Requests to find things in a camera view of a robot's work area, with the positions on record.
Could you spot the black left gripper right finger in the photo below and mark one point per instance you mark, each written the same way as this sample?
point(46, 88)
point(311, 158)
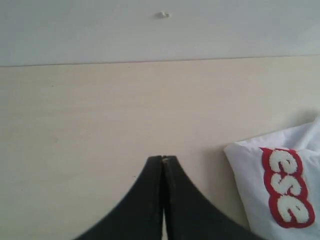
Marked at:
point(189, 215)

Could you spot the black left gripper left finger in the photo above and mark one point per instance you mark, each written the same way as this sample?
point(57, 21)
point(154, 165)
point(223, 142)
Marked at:
point(139, 215)

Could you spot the white t-shirt red lettering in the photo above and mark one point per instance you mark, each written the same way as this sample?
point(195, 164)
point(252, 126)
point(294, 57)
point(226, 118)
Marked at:
point(278, 179)

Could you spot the white wall hook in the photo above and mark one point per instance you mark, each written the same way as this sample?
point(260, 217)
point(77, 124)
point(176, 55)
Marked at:
point(162, 15)

